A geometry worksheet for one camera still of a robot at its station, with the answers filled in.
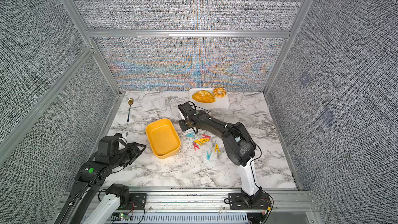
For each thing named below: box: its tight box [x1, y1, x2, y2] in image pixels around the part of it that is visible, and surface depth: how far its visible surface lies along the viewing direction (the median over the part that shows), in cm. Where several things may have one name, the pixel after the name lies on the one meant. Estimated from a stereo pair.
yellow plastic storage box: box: [145, 118, 181, 159], surface depth 97 cm
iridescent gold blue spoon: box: [126, 97, 134, 123], surface depth 115 cm
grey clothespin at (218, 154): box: [216, 149, 222, 160], surface depth 91 cm
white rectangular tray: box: [188, 88, 231, 110], surface depth 119 cm
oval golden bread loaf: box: [192, 90, 216, 104], surface depth 115 cm
